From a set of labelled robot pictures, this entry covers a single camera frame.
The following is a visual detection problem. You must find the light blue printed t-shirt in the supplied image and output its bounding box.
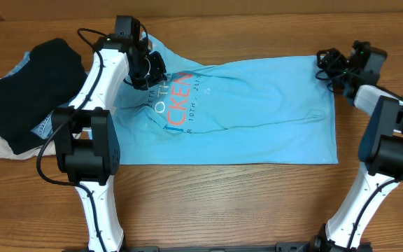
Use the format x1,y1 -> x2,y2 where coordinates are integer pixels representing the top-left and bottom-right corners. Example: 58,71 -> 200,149
113,39 -> 338,165

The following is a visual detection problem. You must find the blue denim garment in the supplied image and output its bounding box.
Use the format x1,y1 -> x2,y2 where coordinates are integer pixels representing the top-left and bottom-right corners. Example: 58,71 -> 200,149
3,50 -> 83,140

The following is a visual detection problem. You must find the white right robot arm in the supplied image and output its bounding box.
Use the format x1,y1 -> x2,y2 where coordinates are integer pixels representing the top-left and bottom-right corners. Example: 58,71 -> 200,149
304,41 -> 403,251

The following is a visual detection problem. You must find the black folded garment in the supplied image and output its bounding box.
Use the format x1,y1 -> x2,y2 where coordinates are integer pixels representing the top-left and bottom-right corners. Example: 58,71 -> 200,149
0,38 -> 87,155

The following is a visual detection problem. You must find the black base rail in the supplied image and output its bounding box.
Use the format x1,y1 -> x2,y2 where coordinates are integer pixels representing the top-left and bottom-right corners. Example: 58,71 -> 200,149
61,241 -> 328,252

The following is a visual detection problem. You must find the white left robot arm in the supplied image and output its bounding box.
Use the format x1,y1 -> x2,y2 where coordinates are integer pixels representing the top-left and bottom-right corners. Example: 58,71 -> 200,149
51,31 -> 166,251

